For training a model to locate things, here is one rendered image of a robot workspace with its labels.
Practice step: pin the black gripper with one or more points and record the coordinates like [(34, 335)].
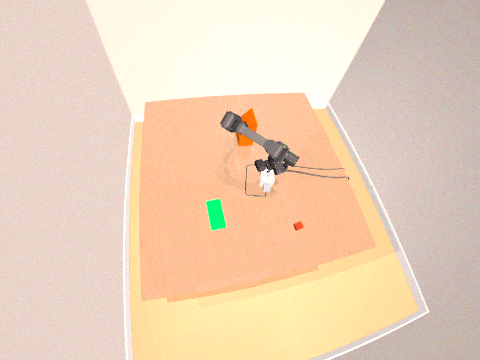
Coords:
[(262, 165)]

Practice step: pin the green rectangular block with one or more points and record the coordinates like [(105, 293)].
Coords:
[(215, 213)]

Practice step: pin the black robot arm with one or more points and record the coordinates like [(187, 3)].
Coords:
[(233, 123)]

